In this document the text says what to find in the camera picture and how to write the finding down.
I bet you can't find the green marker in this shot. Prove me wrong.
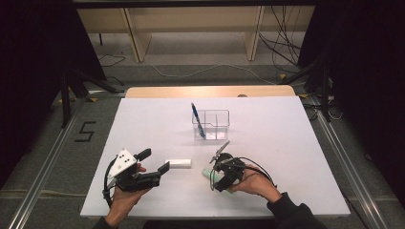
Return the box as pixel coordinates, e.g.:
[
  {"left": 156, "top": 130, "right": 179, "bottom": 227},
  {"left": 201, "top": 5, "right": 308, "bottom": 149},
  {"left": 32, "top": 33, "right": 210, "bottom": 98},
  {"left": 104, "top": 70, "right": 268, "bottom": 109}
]
[{"left": 202, "top": 167, "right": 235, "bottom": 196}]

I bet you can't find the hand-held gripper cable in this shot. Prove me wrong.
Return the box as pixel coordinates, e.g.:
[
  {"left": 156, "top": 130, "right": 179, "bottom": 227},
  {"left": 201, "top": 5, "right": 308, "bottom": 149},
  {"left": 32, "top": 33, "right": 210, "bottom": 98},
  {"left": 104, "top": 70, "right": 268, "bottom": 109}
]
[
  {"left": 208, "top": 156, "right": 278, "bottom": 192},
  {"left": 101, "top": 156, "right": 119, "bottom": 208}
]

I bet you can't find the person's right hand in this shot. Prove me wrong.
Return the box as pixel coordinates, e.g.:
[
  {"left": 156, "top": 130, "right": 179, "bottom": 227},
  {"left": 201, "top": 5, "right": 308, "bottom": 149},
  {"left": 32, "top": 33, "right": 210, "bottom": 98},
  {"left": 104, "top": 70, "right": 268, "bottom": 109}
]
[{"left": 228, "top": 164, "right": 283, "bottom": 205}]

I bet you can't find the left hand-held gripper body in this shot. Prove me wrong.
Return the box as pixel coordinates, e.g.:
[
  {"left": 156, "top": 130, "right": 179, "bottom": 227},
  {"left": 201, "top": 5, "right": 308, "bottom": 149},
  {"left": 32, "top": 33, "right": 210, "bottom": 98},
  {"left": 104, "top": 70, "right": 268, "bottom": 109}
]
[{"left": 107, "top": 148, "right": 161, "bottom": 193}]

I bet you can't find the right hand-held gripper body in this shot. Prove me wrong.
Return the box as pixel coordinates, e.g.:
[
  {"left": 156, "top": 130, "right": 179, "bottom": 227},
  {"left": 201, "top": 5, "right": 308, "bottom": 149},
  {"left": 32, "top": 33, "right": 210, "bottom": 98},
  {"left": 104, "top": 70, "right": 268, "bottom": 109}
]
[{"left": 208, "top": 140, "right": 246, "bottom": 184}]

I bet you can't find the thin black floor cable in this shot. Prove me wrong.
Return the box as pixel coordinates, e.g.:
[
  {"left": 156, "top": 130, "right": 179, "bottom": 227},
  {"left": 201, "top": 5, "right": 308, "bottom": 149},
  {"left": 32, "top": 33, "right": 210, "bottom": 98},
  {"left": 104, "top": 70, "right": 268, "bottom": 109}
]
[{"left": 96, "top": 54, "right": 127, "bottom": 68}]

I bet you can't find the black metal stand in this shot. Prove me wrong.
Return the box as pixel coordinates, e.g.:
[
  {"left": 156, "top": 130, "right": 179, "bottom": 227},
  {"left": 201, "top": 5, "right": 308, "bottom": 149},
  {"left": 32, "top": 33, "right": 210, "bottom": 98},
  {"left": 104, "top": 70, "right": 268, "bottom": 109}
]
[{"left": 280, "top": 53, "right": 333, "bottom": 123}]

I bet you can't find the person's left hand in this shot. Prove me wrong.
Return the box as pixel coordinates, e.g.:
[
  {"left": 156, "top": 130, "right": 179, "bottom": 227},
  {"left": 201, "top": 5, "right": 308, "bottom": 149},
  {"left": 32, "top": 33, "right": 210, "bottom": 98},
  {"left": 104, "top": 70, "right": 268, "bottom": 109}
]
[{"left": 108, "top": 162, "right": 152, "bottom": 213}]

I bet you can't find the right hand-held gripper cable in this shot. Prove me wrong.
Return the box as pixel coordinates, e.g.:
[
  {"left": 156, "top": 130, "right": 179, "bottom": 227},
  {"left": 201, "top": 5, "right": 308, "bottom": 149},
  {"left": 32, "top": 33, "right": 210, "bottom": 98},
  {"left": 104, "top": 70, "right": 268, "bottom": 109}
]
[{"left": 208, "top": 156, "right": 278, "bottom": 192}]

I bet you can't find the clear plastic organizer box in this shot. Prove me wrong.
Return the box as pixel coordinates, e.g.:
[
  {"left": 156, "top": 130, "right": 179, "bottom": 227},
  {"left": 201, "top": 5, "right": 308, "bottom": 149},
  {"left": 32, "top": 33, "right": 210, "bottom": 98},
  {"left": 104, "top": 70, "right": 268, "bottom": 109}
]
[{"left": 191, "top": 109, "right": 231, "bottom": 142}]

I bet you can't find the white floor cable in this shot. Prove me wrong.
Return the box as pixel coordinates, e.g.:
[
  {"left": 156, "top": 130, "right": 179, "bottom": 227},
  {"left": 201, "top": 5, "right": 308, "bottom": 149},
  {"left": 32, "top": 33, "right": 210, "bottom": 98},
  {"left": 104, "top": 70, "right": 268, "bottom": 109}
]
[{"left": 149, "top": 61, "right": 278, "bottom": 86}]

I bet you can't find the light wooden table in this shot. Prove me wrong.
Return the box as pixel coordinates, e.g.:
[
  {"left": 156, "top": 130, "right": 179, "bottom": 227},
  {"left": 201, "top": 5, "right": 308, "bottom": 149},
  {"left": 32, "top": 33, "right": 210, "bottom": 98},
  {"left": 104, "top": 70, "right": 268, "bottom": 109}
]
[{"left": 125, "top": 85, "right": 297, "bottom": 99}]

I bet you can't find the blue pen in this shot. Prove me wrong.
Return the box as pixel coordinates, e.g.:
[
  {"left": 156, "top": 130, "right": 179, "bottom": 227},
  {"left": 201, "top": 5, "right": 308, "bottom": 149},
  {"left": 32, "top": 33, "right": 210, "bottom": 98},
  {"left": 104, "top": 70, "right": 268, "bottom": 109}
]
[{"left": 190, "top": 102, "right": 207, "bottom": 139}]

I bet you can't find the black tripod stand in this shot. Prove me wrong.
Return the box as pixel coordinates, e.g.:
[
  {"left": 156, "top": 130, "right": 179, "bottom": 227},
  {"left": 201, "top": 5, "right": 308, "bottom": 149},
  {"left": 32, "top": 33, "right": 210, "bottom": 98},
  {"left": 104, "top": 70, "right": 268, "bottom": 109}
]
[{"left": 58, "top": 68, "right": 122, "bottom": 128}]

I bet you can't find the beige wooden desk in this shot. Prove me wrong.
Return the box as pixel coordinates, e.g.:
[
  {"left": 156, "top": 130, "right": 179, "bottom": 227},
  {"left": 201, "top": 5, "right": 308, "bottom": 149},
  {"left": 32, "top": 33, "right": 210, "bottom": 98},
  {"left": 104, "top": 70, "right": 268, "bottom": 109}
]
[{"left": 75, "top": 4, "right": 316, "bottom": 63}]

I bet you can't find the bundle of black cables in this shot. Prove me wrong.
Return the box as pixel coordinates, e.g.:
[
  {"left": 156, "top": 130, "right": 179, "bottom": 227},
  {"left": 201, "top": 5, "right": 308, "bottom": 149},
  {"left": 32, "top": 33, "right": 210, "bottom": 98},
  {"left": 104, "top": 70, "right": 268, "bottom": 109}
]
[{"left": 258, "top": 5, "right": 304, "bottom": 74}]

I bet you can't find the aluminium floor rail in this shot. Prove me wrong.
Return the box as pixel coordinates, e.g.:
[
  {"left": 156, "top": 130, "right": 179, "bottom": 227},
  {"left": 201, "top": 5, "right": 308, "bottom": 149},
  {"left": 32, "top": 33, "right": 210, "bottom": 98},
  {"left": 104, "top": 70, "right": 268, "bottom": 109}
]
[
  {"left": 6, "top": 94, "right": 94, "bottom": 229},
  {"left": 309, "top": 94, "right": 391, "bottom": 229}
]

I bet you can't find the black curtain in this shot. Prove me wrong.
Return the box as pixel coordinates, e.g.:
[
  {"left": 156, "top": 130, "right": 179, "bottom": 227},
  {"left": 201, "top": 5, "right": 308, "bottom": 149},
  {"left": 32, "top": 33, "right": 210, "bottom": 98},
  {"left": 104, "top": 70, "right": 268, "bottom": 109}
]
[
  {"left": 0, "top": 0, "right": 107, "bottom": 189},
  {"left": 299, "top": 0, "right": 405, "bottom": 198}
]

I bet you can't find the left hand-held gripper cable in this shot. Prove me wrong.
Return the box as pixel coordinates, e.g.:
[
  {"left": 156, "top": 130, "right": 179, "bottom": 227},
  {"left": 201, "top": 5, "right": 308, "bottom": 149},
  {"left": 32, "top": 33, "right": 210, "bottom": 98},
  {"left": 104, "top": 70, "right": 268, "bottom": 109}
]
[{"left": 101, "top": 156, "right": 119, "bottom": 208}]

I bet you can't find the white eraser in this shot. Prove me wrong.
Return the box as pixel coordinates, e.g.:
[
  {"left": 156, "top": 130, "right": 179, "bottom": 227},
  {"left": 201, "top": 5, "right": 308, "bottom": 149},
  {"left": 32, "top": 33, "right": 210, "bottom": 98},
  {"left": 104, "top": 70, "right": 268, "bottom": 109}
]
[{"left": 164, "top": 158, "right": 193, "bottom": 169}]

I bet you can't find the white table board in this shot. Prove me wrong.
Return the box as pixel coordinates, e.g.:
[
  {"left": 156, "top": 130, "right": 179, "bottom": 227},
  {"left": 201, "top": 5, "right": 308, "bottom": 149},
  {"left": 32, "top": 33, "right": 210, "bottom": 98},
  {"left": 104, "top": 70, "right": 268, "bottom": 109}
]
[{"left": 79, "top": 95, "right": 352, "bottom": 219}]

